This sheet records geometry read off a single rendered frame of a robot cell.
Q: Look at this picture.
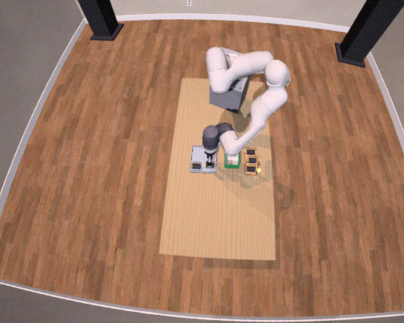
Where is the green open-top box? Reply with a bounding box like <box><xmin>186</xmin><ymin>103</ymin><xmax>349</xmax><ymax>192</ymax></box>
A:
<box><xmin>225</xmin><ymin>154</ymin><xmax>240</xmax><ymax>169</ymax></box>

